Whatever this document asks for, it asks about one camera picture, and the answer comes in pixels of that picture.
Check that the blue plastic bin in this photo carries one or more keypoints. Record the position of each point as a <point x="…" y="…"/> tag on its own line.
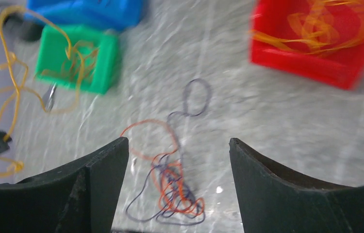
<point x="100" y="14"/>

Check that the red plastic bin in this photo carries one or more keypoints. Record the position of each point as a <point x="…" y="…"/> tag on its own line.
<point x="319" y="39"/>

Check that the silver open-end wrench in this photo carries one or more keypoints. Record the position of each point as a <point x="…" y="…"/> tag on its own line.
<point x="49" y="97"/>

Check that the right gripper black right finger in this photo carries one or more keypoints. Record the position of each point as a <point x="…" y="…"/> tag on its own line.
<point x="274" y="198"/>

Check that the green plastic bin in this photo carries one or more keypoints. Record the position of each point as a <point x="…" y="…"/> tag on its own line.
<point x="93" y="52"/>

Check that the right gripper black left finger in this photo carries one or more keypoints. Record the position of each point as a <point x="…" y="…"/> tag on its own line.
<point x="78" y="197"/>

